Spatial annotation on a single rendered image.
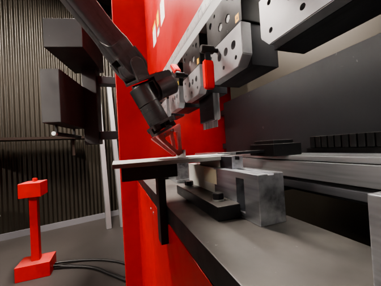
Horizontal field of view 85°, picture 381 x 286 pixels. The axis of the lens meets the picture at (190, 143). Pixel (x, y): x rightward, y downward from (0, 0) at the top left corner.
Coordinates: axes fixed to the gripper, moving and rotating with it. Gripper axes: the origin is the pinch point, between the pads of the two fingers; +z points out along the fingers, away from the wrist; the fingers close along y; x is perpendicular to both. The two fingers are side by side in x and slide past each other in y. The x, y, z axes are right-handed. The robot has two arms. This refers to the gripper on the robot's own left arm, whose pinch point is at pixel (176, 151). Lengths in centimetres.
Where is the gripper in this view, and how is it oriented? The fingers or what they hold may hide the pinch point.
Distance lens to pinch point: 57.3
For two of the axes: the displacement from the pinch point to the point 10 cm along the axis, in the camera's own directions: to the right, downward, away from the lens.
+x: -8.1, 5.0, -3.1
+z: 4.8, 8.7, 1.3
